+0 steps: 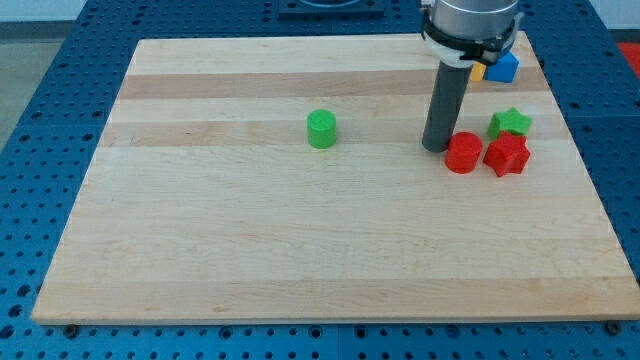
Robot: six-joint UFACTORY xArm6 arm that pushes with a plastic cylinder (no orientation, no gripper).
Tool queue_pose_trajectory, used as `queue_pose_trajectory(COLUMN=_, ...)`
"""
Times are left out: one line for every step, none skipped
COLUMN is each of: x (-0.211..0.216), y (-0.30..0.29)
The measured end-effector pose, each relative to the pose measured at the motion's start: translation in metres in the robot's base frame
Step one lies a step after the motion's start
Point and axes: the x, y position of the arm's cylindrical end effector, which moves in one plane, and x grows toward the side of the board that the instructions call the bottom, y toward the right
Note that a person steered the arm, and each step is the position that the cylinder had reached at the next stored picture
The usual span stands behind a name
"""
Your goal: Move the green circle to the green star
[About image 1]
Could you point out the dark blue base plate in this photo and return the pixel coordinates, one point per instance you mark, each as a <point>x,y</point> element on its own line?
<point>298,9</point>

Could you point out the red cylinder block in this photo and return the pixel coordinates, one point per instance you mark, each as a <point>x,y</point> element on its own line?
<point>463,152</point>

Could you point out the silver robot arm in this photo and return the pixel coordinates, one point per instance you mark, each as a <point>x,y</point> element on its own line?
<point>464,32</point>

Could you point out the red star block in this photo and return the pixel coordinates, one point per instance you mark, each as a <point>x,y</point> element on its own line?
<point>507,154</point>

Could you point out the green star block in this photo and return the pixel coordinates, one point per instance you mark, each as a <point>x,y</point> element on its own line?
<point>511,120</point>

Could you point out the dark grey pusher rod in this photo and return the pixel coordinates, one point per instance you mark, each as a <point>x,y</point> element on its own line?
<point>447,97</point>

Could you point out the green cylinder block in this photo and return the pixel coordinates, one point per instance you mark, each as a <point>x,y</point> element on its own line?
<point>321,129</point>

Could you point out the blue cube block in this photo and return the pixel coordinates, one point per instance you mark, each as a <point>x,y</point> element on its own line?
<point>504,70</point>

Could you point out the yellow block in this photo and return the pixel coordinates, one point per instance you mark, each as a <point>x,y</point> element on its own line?
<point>478,72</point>

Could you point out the light wooden board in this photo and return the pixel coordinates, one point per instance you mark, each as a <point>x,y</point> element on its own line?
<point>204,203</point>

